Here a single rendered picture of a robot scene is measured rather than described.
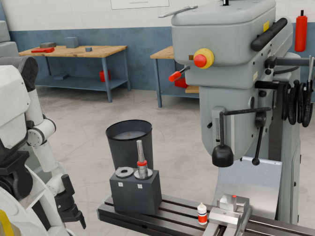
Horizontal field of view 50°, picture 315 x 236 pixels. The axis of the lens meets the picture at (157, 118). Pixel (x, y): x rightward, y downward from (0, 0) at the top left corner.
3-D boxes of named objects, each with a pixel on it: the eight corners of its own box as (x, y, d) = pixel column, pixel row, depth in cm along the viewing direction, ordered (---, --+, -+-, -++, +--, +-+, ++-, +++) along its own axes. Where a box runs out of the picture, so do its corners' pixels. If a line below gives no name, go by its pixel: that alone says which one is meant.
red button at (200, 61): (205, 68, 100) (205, 55, 98) (192, 68, 102) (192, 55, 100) (209, 65, 102) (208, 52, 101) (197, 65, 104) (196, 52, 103)
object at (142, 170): (146, 176, 162) (145, 166, 160) (137, 175, 163) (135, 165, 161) (149, 171, 166) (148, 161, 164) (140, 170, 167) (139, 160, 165)
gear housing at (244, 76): (252, 90, 111) (252, 60, 107) (183, 86, 122) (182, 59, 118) (272, 64, 138) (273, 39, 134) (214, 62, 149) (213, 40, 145)
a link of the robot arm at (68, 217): (54, 226, 157) (45, 205, 153) (63, 212, 165) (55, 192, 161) (78, 224, 154) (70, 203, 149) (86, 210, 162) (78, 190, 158)
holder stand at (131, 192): (155, 216, 165) (151, 180, 157) (114, 210, 172) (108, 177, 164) (162, 200, 175) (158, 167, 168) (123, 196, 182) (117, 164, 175)
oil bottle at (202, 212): (205, 225, 155) (204, 206, 151) (197, 223, 157) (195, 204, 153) (208, 220, 158) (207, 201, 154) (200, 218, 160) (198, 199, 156)
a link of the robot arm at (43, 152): (34, 171, 145) (17, 131, 139) (47, 158, 154) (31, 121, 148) (55, 168, 142) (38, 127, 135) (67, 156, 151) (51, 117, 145)
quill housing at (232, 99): (248, 168, 127) (249, 87, 114) (197, 159, 136) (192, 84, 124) (259, 145, 142) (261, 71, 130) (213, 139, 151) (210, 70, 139)
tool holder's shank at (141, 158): (143, 163, 160) (140, 143, 156) (137, 163, 161) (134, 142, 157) (146, 160, 163) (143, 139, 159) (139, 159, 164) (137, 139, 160)
